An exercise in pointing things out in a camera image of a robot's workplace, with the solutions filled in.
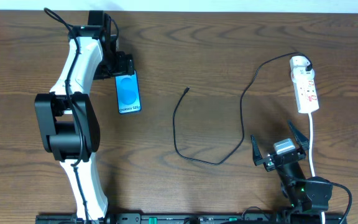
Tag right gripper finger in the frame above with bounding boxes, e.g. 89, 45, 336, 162
287, 120, 310, 151
250, 134, 263, 164

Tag blue Samsung Galaxy smartphone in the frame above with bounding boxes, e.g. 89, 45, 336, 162
115, 72, 142, 114

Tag black USB charging cable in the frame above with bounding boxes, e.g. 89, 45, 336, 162
172, 52, 313, 166

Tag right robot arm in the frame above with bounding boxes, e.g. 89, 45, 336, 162
250, 121, 333, 223

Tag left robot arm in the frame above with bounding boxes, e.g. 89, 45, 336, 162
34, 7, 135, 223

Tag white USB charger plug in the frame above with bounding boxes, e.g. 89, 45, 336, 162
290, 55, 313, 71

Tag white power strip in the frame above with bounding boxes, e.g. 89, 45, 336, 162
291, 67, 319, 114

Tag white power strip cord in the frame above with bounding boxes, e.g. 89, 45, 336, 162
308, 112, 326, 224

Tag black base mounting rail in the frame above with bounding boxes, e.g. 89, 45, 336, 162
35, 212, 348, 224

